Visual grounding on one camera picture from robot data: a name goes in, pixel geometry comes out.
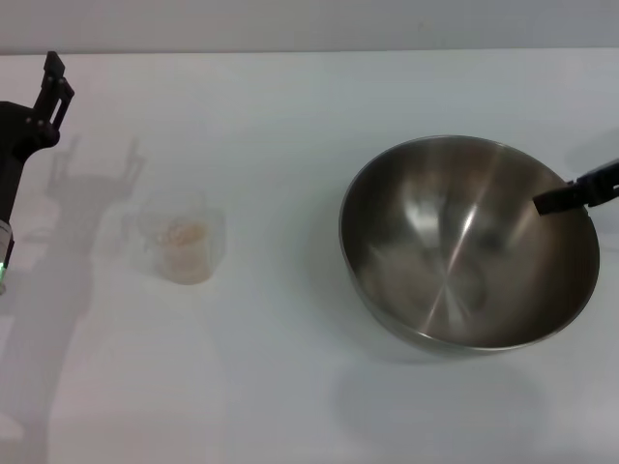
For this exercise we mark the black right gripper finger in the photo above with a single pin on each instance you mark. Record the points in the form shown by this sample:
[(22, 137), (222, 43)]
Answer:
[(561, 199)]

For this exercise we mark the white rice grains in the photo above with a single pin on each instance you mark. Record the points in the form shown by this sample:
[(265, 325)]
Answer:
[(184, 239)]

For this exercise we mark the clear plastic measuring cup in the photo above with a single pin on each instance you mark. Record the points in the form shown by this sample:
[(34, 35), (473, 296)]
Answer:
[(215, 232)]

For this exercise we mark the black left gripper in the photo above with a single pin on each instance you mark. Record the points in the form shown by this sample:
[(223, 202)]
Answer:
[(19, 130)]

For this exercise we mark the stainless steel mixing bowl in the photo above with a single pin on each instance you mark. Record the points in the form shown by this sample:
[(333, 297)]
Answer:
[(435, 290)]

